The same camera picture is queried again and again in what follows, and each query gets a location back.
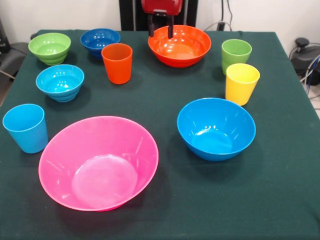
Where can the yellow cup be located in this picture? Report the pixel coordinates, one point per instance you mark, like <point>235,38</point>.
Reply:
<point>241,85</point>

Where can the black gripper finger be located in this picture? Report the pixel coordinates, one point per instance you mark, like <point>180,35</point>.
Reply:
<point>170,27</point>
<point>151,26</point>

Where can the green cup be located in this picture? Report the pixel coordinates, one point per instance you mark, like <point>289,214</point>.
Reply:
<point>236,52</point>

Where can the light blue cup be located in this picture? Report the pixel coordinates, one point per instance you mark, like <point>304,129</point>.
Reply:
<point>27,135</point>

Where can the dark green tablecloth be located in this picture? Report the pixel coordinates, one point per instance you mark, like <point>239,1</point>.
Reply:
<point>225,200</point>

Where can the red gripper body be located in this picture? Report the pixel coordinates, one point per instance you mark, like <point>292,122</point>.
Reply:
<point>162,5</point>

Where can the dark blue ribbed bowl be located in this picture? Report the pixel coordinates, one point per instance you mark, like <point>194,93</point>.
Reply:
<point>95,40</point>

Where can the large blue bowl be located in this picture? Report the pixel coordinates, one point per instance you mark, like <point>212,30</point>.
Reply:
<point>215,140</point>

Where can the large pink bowl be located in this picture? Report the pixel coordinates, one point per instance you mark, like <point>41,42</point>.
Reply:
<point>100,162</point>

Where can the light blue ribbed bowl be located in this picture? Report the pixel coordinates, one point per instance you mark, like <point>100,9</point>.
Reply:
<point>60,80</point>

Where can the large orange bowl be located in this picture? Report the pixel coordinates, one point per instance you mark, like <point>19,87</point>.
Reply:
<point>182,50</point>

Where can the orange cup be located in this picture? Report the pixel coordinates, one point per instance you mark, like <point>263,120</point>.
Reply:
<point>117,67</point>

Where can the green ribbed bowl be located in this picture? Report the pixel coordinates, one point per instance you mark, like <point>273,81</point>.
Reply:
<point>50,47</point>

